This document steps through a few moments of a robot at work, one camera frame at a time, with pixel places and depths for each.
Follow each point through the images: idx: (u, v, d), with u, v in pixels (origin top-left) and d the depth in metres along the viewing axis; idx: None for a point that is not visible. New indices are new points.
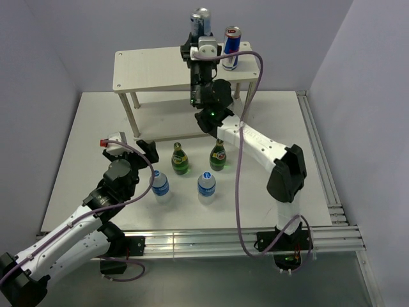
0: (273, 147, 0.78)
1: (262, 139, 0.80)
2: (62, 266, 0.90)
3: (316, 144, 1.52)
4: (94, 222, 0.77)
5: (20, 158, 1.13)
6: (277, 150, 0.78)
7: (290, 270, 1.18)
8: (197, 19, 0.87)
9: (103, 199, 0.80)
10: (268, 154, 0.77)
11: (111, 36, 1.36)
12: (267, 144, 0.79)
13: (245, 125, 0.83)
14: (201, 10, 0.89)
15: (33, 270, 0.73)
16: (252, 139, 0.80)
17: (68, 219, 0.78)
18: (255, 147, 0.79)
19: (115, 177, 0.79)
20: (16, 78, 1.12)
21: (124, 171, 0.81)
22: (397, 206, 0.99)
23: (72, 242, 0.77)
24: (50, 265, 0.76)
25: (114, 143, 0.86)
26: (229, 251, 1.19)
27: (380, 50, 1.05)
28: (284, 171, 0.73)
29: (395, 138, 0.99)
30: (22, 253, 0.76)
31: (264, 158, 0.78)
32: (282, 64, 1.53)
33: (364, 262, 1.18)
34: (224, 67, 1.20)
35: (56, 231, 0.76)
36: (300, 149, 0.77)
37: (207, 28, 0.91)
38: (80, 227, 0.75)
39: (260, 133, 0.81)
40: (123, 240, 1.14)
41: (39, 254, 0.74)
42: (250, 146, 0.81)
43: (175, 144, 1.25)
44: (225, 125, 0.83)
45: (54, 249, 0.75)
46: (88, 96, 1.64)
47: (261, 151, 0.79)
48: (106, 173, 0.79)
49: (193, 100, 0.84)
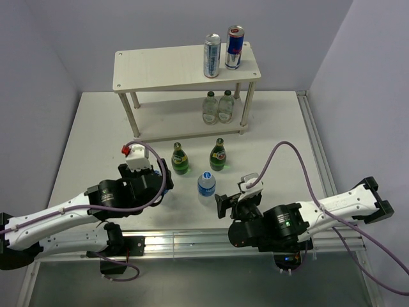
0: (360, 196, 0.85)
1: (347, 201, 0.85)
2: (57, 245, 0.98)
3: (316, 144, 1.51)
4: (84, 217, 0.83)
5: (20, 157, 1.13)
6: (366, 196, 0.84)
7: (290, 270, 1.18)
8: (208, 45, 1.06)
9: (107, 196, 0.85)
10: (367, 205, 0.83)
11: (112, 36, 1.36)
12: (356, 199, 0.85)
13: (323, 204, 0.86)
14: (213, 37, 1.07)
15: (13, 242, 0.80)
16: (342, 205, 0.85)
17: (66, 203, 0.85)
18: (352, 210, 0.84)
19: (147, 185, 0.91)
20: (15, 78, 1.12)
21: (155, 185, 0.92)
22: (399, 206, 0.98)
23: (57, 226, 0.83)
24: (29, 242, 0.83)
25: (137, 151, 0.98)
26: (229, 251, 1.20)
27: (379, 52, 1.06)
28: (388, 208, 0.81)
29: (395, 139, 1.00)
30: (12, 219, 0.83)
31: (369, 210, 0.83)
32: (282, 64, 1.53)
33: (364, 262, 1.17)
34: (227, 66, 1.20)
35: (48, 212, 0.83)
36: (371, 178, 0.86)
37: (213, 52, 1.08)
38: (69, 217, 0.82)
39: (338, 198, 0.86)
40: (121, 247, 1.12)
41: (23, 229, 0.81)
42: (341, 213, 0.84)
43: (176, 144, 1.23)
44: (311, 220, 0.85)
45: (38, 231, 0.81)
46: (89, 96, 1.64)
47: (357, 209, 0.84)
48: (144, 178, 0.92)
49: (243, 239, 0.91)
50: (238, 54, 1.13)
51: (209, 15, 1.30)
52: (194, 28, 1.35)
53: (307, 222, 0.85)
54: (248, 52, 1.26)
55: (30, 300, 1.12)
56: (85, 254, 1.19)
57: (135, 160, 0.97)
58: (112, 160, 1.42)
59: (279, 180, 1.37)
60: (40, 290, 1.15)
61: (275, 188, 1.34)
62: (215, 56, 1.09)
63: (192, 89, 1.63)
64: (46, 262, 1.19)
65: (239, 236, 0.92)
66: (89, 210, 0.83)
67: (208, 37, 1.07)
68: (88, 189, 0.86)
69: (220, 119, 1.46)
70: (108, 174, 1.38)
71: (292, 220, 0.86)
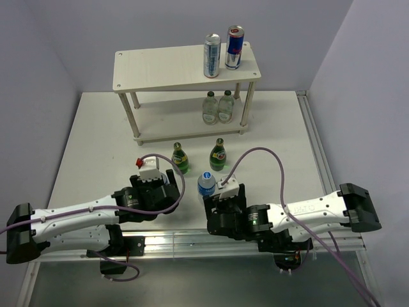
0: (330, 203, 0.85)
1: (315, 207, 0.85)
2: (62, 241, 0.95)
3: (316, 144, 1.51)
4: (111, 217, 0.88)
5: (20, 157, 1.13)
6: (336, 203, 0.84)
7: (290, 269, 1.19)
8: (208, 45, 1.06)
9: (131, 201, 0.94)
10: (335, 213, 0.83)
11: (112, 37, 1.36)
12: (326, 205, 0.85)
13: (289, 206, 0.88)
14: (213, 37, 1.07)
15: (38, 232, 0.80)
16: (309, 210, 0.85)
17: (92, 203, 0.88)
18: (318, 216, 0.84)
19: (166, 195, 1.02)
20: (15, 78, 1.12)
21: (173, 195, 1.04)
22: (399, 206, 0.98)
23: (83, 224, 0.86)
24: (52, 235, 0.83)
25: (150, 162, 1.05)
26: (230, 251, 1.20)
27: (379, 53, 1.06)
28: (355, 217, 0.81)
29: (395, 139, 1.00)
30: (38, 210, 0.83)
31: (336, 217, 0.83)
32: (282, 64, 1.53)
33: (364, 262, 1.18)
34: (227, 66, 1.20)
35: (76, 208, 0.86)
36: (346, 185, 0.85)
37: (213, 52, 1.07)
38: (98, 215, 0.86)
39: (307, 203, 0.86)
40: (121, 246, 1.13)
41: (51, 222, 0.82)
42: (307, 219, 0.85)
43: (176, 144, 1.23)
44: (275, 222, 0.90)
45: (65, 225, 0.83)
46: (89, 96, 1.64)
47: (324, 215, 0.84)
48: (164, 188, 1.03)
49: (215, 228, 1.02)
50: (238, 54, 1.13)
51: (209, 16, 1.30)
52: (193, 28, 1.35)
53: (271, 224, 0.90)
54: (248, 52, 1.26)
55: (30, 300, 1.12)
56: (85, 254, 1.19)
57: (149, 171, 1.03)
58: (112, 160, 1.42)
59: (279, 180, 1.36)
60: (40, 290, 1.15)
61: (274, 188, 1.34)
62: (216, 57, 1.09)
63: (192, 89, 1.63)
64: (46, 262, 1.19)
65: (212, 225, 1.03)
66: (117, 211, 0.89)
67: (208, 37, 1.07)
68: (114, 194, 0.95)
69: (220, 119, 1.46)
70: (108, 174, 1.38)
71: (259, 219, 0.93)
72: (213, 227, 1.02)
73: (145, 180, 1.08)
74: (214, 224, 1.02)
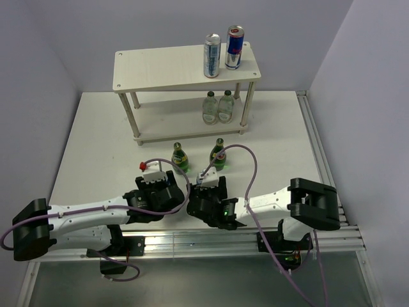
0: (279, 197, 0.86)
1: (268, 200, 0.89)
2: (68, 239, 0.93)
3: (316, 144, 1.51)
4: (123, 217, 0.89)
5: (19, 157, 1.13)
6: (284, 196, 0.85)
7: (290, 270, 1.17)
8: (208, 45, 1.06)
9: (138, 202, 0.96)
10: (280, 205, 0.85)
11: (112, 37, 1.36)
12: (276, 199, 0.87)
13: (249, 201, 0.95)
14: (213, 37, 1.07)
15: (55, 227, 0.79)
16: (262, 204, 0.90)
17: (105, 201, 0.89)
18: (268, 208, 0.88)
19: (172, 196, 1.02)
20: (15, 78, 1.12)
21: (178, 196, 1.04)
22: (399, 206, 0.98)
23: (96, 221, 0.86)
24: (64, 231, 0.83)
25: (154, 165, 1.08)
26: (230, 251, 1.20)
27: (379, 54, 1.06)
28: (294, 210, 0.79)
29: (395, 139, 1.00)
30: (54, 206, 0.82)
31: (282, 211, 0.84)
32: (282, 64, 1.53)
33: (364, 262, 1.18)
34: (227, 65, 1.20)
35: (91, 205, 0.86)
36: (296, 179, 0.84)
37: (213, 52, 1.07)
38: (112, 214, 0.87)
39: (264, 196, 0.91)
40: (121, 246, 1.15)
41: (68, 218, 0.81)
42: (260, 211, 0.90)
43: (176, 144, 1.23)
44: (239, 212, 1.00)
45: (80, 222, 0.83)
46: (89, 96, 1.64)
47: (273, 208, 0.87)
48: (169, 189, 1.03)
49: (192, 210, 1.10)
50: (239, 54, 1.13)
51: (209, 16, 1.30)
52: (193, 28, 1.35)
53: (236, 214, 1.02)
54: (248, 51, 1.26)
55: (30, 300, 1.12)
56: (85, 254, 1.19)
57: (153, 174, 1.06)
58: (112, 160, 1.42)
59: (279, 180, 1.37)
60: (40, 290, 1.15)
61: (274, 188, 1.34)
62: (216, 57, 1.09)
63: (193, 89, 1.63)
64: (47, 262, 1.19)
65: (189, 208, 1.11)
66: (128, 211, 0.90)
67: (208, 36, 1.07)
68: (124, 194, 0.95)
69: (220, 119, 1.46)
70: (109, 174, 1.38)
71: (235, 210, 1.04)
72: (190, 208, 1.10)
73: (148, 183, 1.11)
74: (192, 207, 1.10)
